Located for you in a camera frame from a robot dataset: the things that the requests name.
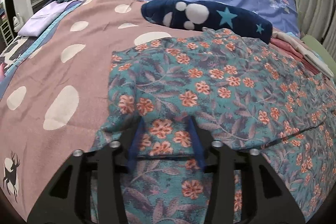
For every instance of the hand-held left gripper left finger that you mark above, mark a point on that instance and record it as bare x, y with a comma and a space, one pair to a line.
137, 140

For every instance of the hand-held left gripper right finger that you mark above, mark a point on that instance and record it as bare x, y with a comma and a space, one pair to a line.
195, 140

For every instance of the teal floral garment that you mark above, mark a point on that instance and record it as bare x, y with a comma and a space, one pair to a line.
210, 87

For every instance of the pink polka dot blanket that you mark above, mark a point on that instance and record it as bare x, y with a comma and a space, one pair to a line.
78, 69

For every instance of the navy star plush cloth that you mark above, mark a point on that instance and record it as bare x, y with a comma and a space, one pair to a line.
236, 19

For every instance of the pink folded cloth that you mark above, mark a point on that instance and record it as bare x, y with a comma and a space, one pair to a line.
288, 52

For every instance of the cream folded cloth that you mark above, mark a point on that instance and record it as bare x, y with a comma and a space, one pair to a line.
307, 54

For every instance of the lavender folded cloth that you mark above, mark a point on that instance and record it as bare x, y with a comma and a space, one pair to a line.
44, 19

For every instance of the green pillow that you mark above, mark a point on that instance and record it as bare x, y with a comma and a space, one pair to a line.
319, 47

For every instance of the white plush toy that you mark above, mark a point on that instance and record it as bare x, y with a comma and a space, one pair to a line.
17, 22

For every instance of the white shelf rack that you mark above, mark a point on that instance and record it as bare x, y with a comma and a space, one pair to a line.
6, 29

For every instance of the pale curtain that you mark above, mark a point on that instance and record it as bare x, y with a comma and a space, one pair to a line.
315, 3

